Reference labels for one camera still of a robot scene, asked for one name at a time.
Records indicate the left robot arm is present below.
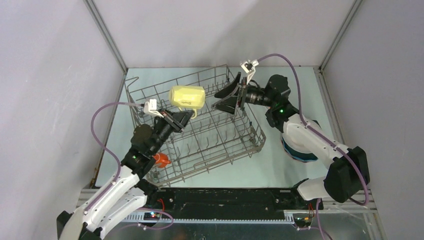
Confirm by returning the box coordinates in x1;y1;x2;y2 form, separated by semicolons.
56;109;194;240

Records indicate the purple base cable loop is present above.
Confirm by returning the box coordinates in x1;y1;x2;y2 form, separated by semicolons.
132;207;175;231

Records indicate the yellow mug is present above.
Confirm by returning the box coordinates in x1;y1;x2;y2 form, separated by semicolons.
168;85;206;119

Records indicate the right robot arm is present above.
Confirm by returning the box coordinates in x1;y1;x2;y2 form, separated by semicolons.
212;72;371;209

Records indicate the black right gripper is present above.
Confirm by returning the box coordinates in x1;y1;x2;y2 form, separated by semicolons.
211;72;275;116

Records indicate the blue dotted plate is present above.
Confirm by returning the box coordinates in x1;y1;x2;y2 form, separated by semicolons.
281;137;318;163

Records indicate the white plate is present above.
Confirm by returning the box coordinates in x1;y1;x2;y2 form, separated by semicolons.
281;132;290;142

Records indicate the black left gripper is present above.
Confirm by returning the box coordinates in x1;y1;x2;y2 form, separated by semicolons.
149;107;194;155

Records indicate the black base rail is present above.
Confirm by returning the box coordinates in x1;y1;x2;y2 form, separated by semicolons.
146;187;323;221

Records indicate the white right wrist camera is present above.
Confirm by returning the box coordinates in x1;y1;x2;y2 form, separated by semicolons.
240;59;259;85

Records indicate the small orange cup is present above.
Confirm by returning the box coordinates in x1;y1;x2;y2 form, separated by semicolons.
153;152;172;169

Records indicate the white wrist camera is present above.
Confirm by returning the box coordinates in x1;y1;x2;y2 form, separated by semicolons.
140;98;164;118
240;59;259;85

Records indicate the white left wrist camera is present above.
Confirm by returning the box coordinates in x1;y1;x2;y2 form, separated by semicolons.
140;98;164;118

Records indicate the grey wire dish rack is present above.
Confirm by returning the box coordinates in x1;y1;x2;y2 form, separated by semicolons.
124;65;266;187

